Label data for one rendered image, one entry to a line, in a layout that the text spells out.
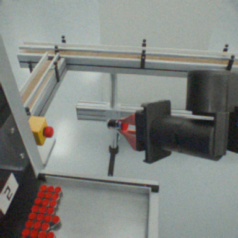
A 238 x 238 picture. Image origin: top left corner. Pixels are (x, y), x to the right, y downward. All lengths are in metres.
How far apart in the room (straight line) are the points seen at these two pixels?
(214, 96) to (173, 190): 1.57
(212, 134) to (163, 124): 0.08
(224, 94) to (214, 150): 0.08
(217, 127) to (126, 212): 0.49
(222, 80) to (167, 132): 0.11
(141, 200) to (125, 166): 1.18
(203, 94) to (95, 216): 0.53
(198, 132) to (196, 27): 1.64
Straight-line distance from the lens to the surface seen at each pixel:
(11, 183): 0.69
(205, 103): 0.34
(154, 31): 1.93
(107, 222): 0.75
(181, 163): 2.04
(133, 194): 0.80
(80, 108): 1.62
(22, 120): 0.70
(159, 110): 0.41
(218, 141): 0.35
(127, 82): 2.15
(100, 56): 1.38
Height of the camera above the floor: 1.57
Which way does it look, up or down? 42 degrees down
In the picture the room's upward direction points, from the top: straight up
